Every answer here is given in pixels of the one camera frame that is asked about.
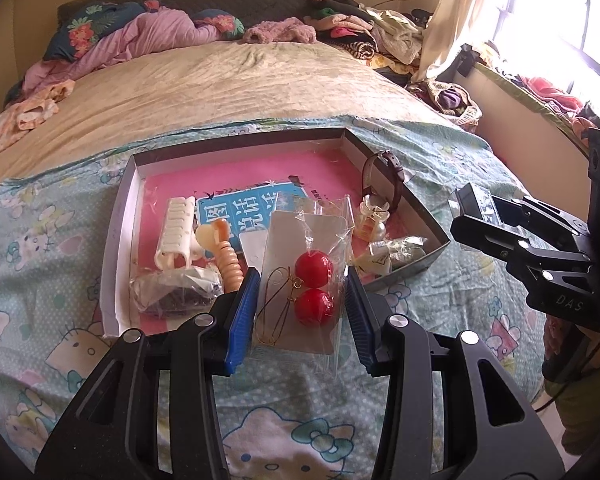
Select bag of dark beads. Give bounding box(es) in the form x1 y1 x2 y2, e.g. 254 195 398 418
130 265 226 317

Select small clear plastic packet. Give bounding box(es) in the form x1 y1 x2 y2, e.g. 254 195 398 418
352 235 431 277

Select large floral pillow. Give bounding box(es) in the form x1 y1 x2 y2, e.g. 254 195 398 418
45 1 148 61

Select basket of clothes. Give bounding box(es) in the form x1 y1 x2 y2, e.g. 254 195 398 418
407 77 483 134

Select orange spiral hair clip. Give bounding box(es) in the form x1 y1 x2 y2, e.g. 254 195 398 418
195 219 244 294

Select brown strap wrist watch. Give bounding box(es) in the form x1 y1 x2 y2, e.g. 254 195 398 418
361 150 406 211

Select pink quilt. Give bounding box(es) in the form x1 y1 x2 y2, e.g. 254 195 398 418
22 7 226 96

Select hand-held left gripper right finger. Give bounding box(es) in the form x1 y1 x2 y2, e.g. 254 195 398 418
344 265 566 480

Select teal cloth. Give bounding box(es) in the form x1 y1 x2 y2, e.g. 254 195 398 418
2 80 29 109

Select cream curtain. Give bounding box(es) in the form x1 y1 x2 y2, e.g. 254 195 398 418
412 0 523 83

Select clothes on window sill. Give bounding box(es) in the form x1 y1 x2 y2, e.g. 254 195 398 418
510 75 600 131

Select pile of mixed clothes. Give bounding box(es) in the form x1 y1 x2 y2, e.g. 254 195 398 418
305 0 431 69

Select person's right forearm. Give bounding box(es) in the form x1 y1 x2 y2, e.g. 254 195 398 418
542 355 600 468

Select pearl bow hair ornament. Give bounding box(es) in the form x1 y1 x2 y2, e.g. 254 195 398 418
355 195 392 242

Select cartoon cat printed blanket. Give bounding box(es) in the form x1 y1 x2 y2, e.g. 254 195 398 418
0 115 548 480

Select pink fluffy garment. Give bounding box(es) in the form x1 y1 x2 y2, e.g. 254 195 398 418
242 16 317 46

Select small floral pillow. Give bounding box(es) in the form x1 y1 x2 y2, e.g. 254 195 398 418
195 9 245 41

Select red ball earrings packet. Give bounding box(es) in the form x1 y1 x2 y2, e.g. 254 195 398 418
250 192 356 382

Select cream wardrobe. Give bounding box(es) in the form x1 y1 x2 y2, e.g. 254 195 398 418
0 0 61 106

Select window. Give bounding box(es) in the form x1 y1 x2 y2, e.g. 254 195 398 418
490 0 600 116

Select pale pink crumpled clothes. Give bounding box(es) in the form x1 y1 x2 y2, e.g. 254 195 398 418
0 79 76 162

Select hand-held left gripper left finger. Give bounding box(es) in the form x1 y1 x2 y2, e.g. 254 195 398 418
34 266 262 480

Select bed with beige sheet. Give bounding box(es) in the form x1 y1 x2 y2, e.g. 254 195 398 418
0 40 481 201

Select white hair claw clip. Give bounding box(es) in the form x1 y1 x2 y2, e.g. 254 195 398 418
153 196 206 271

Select shallow cardboard box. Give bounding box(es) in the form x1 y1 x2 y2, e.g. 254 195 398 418
100 127 451 339

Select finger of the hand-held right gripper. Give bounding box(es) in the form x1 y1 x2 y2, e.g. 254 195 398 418
450 215 597 287
449 182 589 242

